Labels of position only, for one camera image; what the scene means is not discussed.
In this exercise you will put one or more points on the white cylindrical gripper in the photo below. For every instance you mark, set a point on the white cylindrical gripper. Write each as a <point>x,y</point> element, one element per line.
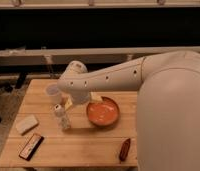
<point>79,97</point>

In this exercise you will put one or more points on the clear plastic bottle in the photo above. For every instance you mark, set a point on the clear plastic bottle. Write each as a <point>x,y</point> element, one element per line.
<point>62,117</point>

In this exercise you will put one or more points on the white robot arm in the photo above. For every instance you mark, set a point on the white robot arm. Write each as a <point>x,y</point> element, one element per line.
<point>168,104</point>

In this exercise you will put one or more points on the orange bowl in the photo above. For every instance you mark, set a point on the orange bowl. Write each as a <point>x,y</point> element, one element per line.
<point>103,113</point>

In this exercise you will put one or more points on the translucent plastic cup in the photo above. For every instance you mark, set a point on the translucent plastic cup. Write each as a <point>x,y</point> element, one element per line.
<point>52,90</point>

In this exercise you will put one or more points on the wooden table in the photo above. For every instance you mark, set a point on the wooden table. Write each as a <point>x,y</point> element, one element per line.
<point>84,145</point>

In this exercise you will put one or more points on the white sponge block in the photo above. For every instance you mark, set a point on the white sponge block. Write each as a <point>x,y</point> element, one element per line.
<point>26,124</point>

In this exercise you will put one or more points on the red black rectangular case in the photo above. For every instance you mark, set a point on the red black rectangular case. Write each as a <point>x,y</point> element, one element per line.
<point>31,146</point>

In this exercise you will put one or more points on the dark red snack bar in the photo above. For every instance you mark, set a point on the dark red snack bar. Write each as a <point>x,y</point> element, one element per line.
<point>124,150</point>

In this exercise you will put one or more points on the grey metal rail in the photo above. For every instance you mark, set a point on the grey metal rail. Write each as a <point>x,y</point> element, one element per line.
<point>23,57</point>

